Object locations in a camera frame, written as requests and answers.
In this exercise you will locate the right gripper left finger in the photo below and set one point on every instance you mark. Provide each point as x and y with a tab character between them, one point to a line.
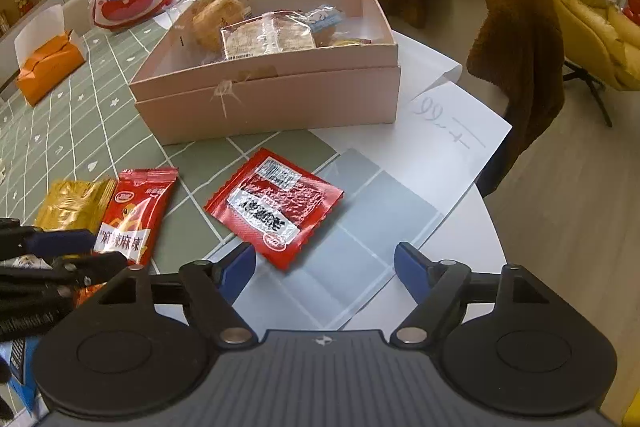
211	288

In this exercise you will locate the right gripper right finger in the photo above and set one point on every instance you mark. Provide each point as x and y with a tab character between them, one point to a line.
437	288

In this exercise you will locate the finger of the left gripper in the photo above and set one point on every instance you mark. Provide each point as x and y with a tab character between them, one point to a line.
80	271
20	240

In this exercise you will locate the yellow snack packet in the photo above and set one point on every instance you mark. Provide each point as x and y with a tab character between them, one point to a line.
75	205

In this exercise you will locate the red spicy strip packet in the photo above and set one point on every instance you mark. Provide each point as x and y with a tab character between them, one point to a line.
133	216

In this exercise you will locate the red snack packet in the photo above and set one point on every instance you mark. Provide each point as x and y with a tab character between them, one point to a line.
274	205

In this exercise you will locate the clear cracker pack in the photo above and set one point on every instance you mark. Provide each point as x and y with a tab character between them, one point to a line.
269	33

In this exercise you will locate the round bread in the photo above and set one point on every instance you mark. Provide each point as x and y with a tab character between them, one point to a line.
208	21

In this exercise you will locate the blue white snack bag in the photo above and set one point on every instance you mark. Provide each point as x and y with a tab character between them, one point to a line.
18	354

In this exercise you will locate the white paper sheet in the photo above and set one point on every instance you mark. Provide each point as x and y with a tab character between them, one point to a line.
411	181

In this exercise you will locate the green grid tablecloth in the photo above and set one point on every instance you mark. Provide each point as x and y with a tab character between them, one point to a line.
88	129

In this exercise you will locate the orange tissue box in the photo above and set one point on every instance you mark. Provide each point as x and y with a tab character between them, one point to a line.
47	53

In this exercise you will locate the brown fuzzy coat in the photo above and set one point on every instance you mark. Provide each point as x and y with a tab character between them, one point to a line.
512	52

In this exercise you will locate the pink cardboard box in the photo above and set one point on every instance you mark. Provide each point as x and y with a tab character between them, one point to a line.
183	95

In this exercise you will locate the yellow chair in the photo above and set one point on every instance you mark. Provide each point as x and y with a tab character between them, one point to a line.
601	45

